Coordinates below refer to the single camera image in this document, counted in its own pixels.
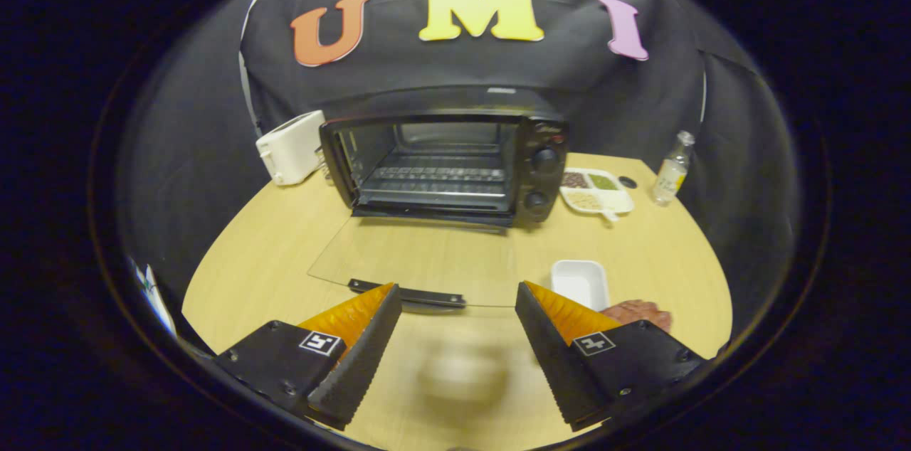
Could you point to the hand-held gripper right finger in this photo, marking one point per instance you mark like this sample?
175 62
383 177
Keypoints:
556 365

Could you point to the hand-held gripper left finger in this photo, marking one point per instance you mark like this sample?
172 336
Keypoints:
359 365

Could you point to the red meat piece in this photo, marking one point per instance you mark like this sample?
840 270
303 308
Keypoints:
637 311

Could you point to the black toaster oven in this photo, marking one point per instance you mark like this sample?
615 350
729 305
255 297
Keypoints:
542 159

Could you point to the white pop-up toaster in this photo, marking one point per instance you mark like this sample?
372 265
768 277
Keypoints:
292 149

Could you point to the white rectangular tray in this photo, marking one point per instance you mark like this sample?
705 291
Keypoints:
580 282

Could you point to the white divided dish with seeds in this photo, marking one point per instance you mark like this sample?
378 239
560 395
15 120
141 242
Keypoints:
596 191

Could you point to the small black round cap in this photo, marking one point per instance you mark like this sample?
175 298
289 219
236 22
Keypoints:
628 182

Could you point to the clear glass bottle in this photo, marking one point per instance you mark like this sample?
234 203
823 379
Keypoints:
670 177

